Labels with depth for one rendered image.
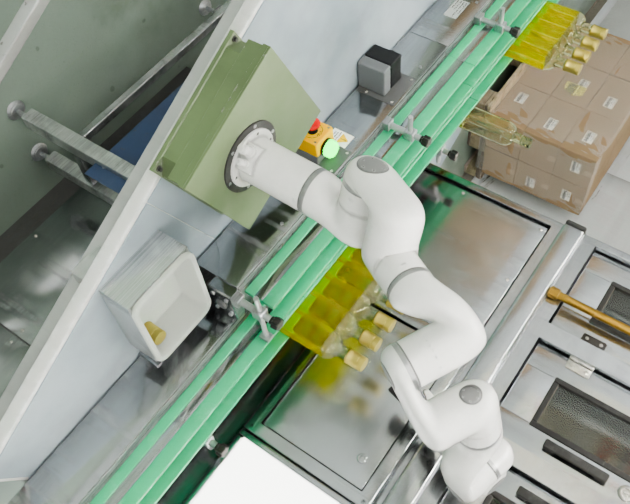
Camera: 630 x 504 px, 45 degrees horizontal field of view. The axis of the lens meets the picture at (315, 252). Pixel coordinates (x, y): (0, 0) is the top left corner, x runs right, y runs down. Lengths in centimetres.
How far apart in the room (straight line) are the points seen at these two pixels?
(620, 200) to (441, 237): 414
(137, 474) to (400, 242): 74
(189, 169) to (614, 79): 475
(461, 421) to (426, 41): 117
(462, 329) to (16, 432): 86
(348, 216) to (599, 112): 437
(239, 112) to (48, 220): 102
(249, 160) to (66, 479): 74
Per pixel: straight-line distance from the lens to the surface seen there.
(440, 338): 124
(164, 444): 166
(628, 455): 190
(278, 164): 145
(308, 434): 179
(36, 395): 156
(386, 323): 174
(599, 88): 582
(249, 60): 145
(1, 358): 212
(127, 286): 150
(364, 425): 179
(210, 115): 144
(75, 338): 154
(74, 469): 168
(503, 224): 213
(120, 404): 170
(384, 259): 129
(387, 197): 128
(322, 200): 141
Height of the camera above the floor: 161
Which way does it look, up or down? 23 degrees down
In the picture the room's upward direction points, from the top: 119 degrees clockwise
